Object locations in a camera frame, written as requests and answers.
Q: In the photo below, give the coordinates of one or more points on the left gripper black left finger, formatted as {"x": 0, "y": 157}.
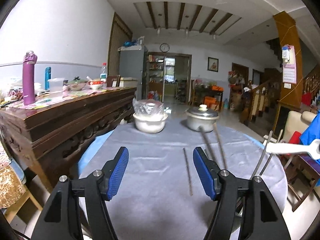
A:
{"x": 60, "y": 217}

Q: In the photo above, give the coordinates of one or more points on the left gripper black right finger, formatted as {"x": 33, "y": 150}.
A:
{"x": 261, "y": 217}

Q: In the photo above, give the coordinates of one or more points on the dark chopstick three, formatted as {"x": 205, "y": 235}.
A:
{"x": 262, "y": 155}

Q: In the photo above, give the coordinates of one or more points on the dark chopstick two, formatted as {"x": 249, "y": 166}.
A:
{"x": 220, "y": 145}

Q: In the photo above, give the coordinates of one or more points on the carved dark wood sideboard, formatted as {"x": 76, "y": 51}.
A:
{"x": 52, "y": 139}

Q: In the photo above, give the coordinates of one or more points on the grey table cloth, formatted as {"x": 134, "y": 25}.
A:
{"x": 153, "y": 200}

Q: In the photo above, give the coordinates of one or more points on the aluminium pot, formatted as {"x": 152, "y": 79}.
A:
{"x": 195, "y": 123}

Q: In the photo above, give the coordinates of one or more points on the aluminium pot lid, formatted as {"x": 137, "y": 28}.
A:
{"x": 202, "y": 112}

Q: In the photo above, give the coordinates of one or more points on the white ceramic pot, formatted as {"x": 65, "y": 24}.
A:
{"x": 150, "y": 124}

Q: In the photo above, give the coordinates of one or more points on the clear plastic bag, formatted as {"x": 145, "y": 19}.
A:
{"x": 147, "y": 107}

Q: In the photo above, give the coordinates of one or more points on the clear plastic bottle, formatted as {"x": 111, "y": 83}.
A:
{"x": 103, "y": 74}

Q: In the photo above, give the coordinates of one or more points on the blue water bottle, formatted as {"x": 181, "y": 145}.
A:
{"x": 47, "y": 77}

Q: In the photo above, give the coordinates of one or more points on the purple thermos bottle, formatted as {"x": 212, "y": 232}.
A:
{"x": 28, "y": 77}

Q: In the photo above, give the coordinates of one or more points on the grey refrigerator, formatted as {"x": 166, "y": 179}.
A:
{"x": 133, "y": 64}

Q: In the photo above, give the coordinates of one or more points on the wall calendar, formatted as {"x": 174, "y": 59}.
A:
{"x": 289, "y": 64}

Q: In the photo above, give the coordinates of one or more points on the framed wall picture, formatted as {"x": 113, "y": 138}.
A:
{"x": 213, "y": 64}

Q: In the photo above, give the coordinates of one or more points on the round wall clock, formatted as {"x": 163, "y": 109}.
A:
{"x": 164, "y": 47}

